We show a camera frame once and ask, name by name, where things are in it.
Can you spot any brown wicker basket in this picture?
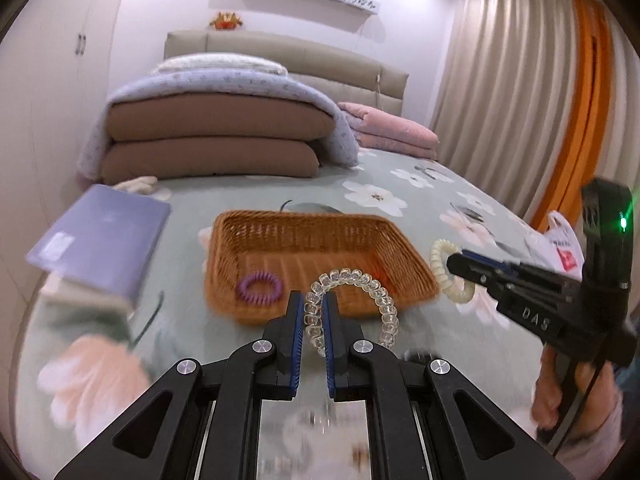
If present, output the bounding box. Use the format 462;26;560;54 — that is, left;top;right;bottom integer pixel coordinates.
204;210;442;326

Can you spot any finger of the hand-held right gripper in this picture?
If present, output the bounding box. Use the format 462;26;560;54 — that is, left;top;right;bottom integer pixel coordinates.
461;249;523;273
446;253;521;302

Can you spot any pink folded quilt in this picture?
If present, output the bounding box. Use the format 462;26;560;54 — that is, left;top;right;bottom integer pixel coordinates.
337;101;440;162

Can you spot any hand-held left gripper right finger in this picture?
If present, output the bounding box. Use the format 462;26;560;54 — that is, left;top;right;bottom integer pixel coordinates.
322;292;586;480

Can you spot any green floral bedspread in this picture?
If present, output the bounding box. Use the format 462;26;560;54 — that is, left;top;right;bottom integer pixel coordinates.
15;150;601;480

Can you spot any orange plush toy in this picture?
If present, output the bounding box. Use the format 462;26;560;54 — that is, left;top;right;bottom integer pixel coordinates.
209;10;244;30

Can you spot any stack of brown folded quilts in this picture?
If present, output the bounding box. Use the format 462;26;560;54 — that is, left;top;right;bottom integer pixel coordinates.
77;71;360;181

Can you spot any white pillow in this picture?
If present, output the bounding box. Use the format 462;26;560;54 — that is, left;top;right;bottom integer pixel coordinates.
152;55;288;77

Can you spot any purple spiral hair tie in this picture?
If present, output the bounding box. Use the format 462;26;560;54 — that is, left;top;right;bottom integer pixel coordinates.
237;271;283;306

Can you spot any clear beaded bracelet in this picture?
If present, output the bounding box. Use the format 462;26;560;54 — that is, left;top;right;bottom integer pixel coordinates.
302;268;399;356

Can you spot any person's right hand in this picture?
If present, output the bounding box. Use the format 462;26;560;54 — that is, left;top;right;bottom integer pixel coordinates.
531;345;625;463

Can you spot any white plastic bag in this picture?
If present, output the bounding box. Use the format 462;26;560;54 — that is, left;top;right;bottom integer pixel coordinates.
525;211;586;281

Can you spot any beige curtain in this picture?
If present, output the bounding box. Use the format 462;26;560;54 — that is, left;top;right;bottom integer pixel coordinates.
432;0;586;221

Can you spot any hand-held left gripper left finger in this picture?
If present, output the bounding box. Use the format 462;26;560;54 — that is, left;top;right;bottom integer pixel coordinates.
52;290;306;480

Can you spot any small cream cloth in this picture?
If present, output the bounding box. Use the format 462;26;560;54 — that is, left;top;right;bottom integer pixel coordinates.
112;176;171;198

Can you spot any blue cover book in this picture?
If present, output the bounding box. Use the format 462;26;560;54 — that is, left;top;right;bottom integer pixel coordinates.
25;184;172;311

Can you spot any cream spiral hair tie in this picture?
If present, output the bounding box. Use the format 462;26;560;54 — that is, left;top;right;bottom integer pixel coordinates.
430;239;476;305

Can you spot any beige padded headboard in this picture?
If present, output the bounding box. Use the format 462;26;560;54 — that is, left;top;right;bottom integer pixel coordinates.
164;30;410;116

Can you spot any brown pillow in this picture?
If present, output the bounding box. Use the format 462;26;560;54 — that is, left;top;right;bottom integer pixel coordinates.
100;139;321;184
107;91;337;143

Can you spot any orange curtain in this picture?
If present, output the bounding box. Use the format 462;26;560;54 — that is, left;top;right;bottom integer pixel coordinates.
530;0;613;233

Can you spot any white wardrobe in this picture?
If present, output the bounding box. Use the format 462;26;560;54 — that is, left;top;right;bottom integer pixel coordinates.
0;0;137;311

